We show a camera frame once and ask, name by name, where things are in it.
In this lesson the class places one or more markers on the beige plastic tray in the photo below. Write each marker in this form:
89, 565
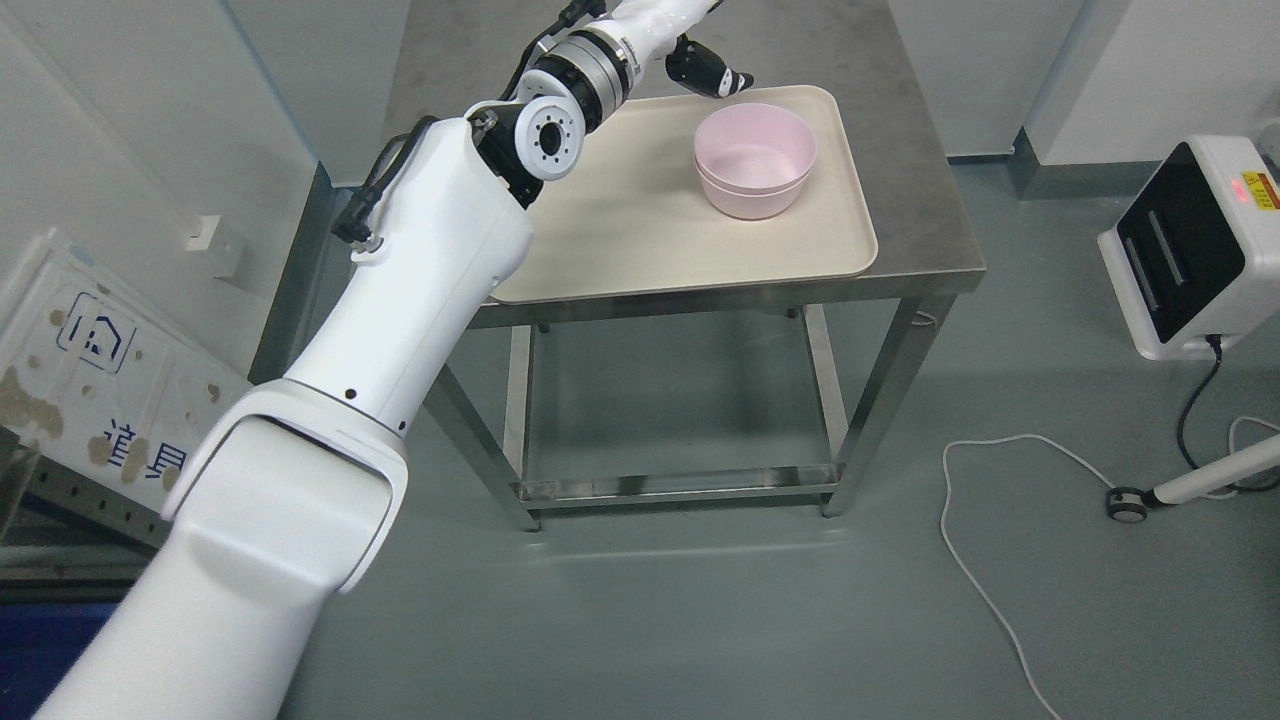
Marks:
631, 218

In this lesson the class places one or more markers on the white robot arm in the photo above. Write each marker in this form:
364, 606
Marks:
295, 488

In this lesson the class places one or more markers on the white wheeled stand leg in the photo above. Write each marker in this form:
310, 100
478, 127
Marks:
1131, 505

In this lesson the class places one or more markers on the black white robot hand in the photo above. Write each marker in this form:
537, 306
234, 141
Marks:
692, 65

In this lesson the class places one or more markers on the white sign with characters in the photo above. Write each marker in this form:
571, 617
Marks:
96, 380

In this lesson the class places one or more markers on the blue bin lower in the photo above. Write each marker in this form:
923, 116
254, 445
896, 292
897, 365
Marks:
39, 642

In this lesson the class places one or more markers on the pink bowl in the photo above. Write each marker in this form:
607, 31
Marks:
754, 205
755, 148

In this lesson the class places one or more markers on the white black machine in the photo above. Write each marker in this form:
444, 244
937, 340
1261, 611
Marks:
1196, 254

